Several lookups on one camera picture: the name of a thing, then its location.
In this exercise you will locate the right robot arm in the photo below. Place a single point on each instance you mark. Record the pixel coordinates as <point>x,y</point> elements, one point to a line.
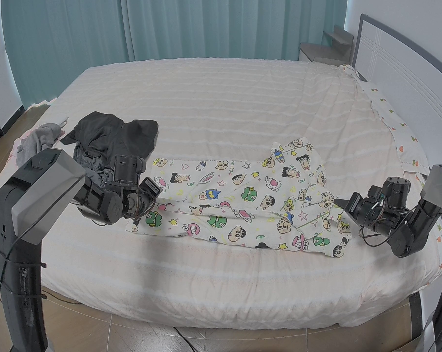
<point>426,218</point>

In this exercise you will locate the white printed pillow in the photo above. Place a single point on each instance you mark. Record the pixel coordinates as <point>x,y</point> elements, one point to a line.
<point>393,123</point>

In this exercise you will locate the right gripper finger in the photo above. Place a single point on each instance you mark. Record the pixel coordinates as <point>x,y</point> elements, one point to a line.
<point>342,204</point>

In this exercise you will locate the white printed pyjama top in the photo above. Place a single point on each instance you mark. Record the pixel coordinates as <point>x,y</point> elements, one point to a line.
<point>243,204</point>

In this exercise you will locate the blue-green curtain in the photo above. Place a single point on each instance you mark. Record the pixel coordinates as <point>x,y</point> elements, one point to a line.
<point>67,31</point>
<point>235,17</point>

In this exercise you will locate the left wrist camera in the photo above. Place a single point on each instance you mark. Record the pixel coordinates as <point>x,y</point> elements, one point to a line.
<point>142,165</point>

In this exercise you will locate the grey garment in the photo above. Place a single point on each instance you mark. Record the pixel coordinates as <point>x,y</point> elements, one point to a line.
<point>34,141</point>

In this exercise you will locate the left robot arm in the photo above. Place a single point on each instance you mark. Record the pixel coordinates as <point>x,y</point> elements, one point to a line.
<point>49,189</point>

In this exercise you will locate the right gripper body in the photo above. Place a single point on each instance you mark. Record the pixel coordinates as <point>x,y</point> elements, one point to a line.
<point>364,211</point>

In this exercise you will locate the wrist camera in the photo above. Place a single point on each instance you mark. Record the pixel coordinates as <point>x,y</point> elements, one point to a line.
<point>142,165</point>
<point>375,193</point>

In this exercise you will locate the grey bedside table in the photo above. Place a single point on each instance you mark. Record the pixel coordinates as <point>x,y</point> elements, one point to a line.
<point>327,50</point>

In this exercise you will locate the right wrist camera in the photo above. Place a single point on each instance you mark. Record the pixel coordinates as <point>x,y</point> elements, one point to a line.
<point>375,193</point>

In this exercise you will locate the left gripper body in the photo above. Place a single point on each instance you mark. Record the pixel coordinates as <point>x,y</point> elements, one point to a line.
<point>144,200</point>

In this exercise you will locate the black garment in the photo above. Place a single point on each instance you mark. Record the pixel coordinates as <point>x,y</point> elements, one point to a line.
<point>111,134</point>

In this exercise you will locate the bed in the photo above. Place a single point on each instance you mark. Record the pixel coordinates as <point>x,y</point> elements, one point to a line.
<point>224,97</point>

